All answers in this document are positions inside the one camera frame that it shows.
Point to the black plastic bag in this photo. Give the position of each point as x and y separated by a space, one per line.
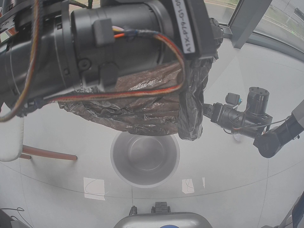
142 103

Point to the white trash bin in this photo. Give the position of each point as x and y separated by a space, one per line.
144 155

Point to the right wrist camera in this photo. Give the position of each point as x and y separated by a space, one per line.
231 99

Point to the white padded wooden chair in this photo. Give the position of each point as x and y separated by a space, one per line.
11 141

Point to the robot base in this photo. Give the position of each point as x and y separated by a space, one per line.
161 221

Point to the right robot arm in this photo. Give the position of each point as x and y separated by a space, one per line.
270 141

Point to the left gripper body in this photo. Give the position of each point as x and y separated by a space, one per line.
133 44

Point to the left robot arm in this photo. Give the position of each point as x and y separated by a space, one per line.
23 63

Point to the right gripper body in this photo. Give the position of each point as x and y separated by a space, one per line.
228 117

